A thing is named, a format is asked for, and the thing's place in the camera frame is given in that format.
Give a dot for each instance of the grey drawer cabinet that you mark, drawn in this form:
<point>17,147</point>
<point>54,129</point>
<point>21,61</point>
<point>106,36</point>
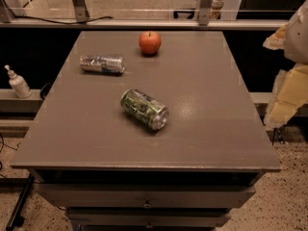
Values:
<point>213,137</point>

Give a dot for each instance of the black floor rail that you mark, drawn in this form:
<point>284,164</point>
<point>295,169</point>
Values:
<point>16,219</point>

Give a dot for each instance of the metal frame post left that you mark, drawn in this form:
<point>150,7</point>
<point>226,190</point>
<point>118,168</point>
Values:
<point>81,12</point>

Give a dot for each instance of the top drawer with knob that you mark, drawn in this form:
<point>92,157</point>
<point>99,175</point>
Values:
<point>155,196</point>

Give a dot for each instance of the metal frame post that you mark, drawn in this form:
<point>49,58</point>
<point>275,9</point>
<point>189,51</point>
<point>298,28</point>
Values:
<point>204,14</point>
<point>81,12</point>

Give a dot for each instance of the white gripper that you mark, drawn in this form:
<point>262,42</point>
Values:
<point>298,36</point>

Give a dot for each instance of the drawer with knob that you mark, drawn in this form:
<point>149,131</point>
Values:
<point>148,218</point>
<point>155,196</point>

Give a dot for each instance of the red apple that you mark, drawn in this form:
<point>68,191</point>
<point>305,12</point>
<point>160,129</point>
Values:
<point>150,42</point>

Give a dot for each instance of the silver blue can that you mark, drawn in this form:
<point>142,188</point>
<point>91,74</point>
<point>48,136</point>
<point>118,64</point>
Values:
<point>106,64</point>

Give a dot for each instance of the green soda can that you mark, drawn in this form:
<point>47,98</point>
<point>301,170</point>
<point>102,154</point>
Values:
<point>144,108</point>

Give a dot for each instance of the lower drawer with knob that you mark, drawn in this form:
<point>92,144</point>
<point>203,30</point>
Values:
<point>148,218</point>

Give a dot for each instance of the metal frame post right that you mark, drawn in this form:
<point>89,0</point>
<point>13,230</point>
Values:
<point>204,14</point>

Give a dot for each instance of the white pump bottle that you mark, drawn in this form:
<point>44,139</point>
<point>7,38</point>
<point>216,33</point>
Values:
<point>18,84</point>

